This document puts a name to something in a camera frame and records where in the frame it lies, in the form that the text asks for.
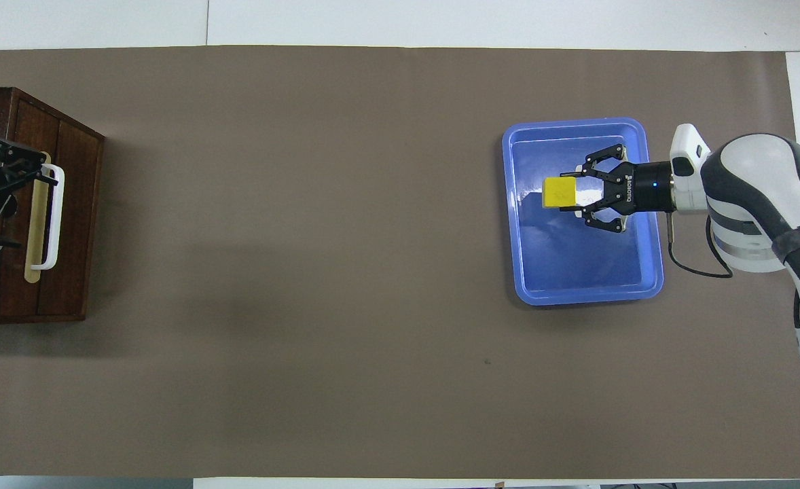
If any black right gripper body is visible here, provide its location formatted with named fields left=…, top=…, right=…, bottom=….
left=620, top=161, right=676, bottom=213

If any yellow cube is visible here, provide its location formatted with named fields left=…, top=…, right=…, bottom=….
left=542, top=176, right=581, bottom=210

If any white drawer handle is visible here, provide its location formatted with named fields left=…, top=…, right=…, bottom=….
left=29, top=163, right=66, bottom=271

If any blue plastic tray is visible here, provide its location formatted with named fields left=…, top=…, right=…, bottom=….
left=501, top=117, right=665, bottom=308

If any brown paper table mat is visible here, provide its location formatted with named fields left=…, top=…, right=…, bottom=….
left=0, top=46, right=800, bottom=479

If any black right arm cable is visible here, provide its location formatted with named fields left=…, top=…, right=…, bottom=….
left=664, top=211, right=735, bottom=280

